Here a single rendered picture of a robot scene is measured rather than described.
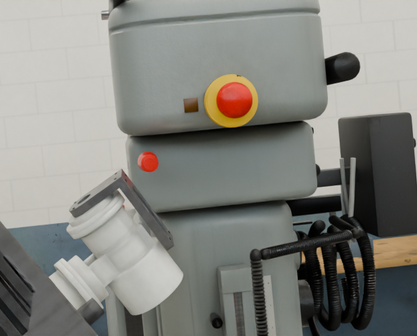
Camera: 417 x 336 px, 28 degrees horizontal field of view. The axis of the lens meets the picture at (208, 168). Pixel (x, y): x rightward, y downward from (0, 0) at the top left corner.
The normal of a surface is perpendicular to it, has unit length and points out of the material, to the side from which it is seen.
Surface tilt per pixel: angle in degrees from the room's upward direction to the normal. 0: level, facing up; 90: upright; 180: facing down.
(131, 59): 90
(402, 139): 90
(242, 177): 90
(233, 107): 94
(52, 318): 65
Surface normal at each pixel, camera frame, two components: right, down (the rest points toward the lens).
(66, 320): 0.00, -0.38
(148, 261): 0.55, -0.17
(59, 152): 0.11, 0.04
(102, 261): 0.35, 0.01
